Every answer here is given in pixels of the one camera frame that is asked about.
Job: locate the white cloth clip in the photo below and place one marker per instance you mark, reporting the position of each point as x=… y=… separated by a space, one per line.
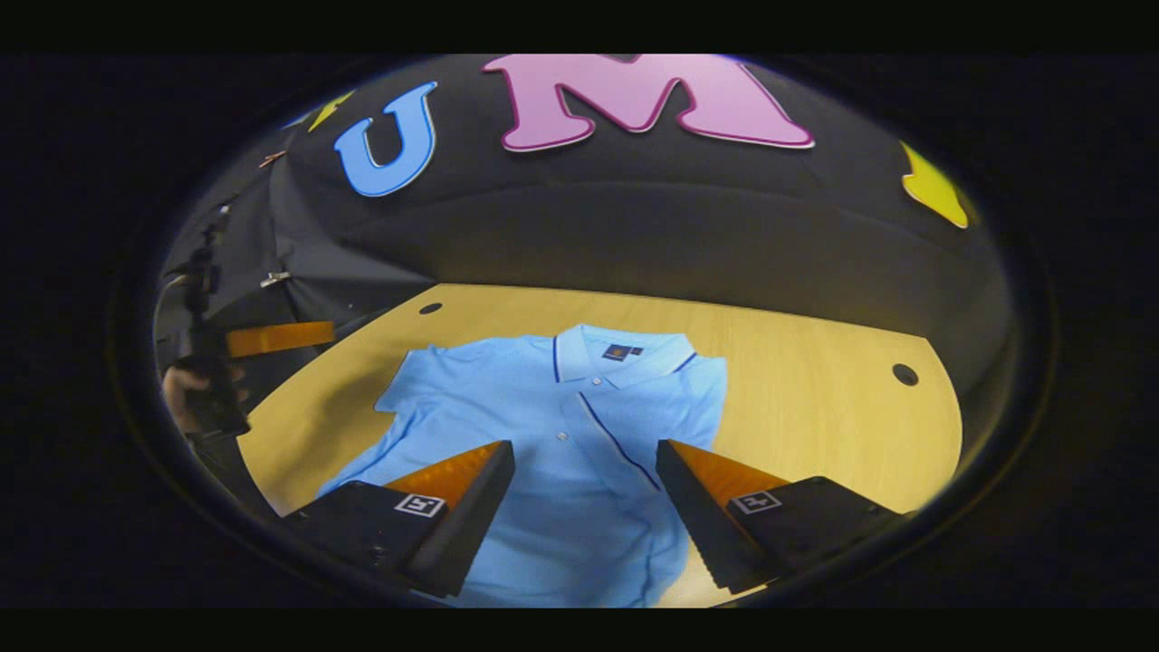
x=276 y=279

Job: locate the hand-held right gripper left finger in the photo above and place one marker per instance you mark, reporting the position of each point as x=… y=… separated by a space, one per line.
x=462 y=534

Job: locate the reddish cloth clip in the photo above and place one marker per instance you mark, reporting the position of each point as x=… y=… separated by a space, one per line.
x=272 y=159

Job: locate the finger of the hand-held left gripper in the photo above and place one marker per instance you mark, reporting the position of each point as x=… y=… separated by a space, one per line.
x=281 y=338

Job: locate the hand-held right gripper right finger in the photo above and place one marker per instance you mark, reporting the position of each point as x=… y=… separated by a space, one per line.
x=702 y=534

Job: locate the black backdrop cloth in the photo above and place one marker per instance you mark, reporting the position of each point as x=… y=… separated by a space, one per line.
x=634 y=217

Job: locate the light blue T-shirt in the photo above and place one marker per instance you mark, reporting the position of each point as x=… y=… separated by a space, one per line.
x=579 y=435

